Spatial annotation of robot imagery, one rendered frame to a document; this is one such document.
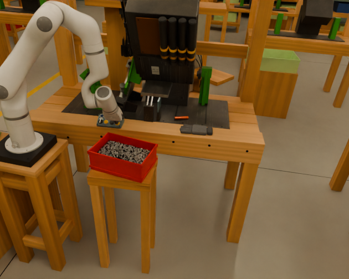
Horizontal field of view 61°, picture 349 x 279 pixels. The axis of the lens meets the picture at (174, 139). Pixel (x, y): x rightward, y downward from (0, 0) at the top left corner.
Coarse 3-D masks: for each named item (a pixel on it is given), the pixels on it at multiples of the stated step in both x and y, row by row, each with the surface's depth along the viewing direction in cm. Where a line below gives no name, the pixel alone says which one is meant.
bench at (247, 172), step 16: (64, 96) 217; (192, 96) 228; (208, 96) 230; (224, 96) 231; (240, 112) 209; (240, 128) 190; (256, 128) 191; (80, 160) 273; (240, 176) 189; (240, 192) 194; (240, 208) 202; (240, 224) 210
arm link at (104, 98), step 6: (96, 90) 146; (102, 90) 146; (108, 90) 146; (96, 96) 145; (102, 96) 145; (108, 96) 145; (96, 102) 149; (102, 102) 147; (108, 102) 148; (114, 102) 153; (102, 108) 154; (108, 108) 153; (114, 108) 156
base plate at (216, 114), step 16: (80, 96) 214; (144, 96) 219; (64, 112) 192; (80, 112) 193; (96, 112) 194; (128, 112) 196; (176, 112) 200; (192, 112) 201; (208, 112) 202; (224, 112) 204; (224, 128) 185
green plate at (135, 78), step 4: (132, 60) 178; (132, 64) 179; (132, 68) 182; (132, 72) 183; (128, 76) 184; (132, 76) 185; (136, 76) 184; (128, 80) 185; (132, 80) 186; (136, 80) 186; (140, 80) 185
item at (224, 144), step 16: (32, 112) 190; (48, 112) 191; (48, 128) 184; (64, 128) 182; (80, 128) 181; (96, 128) 179; (112, 128) 178; (128, 128) 179; (144, 128) 180; (160, 128) 181; (176, 128) 182; (80, 144) 187; (160, 144) 180; (176, 144) 179; (192, 144) 178; (208, 144) 176; (224, 144) 175; (240, 144) 174; (256, 144) 173; (224, 160) 181; (240, 160) 180; (256, 160) 178
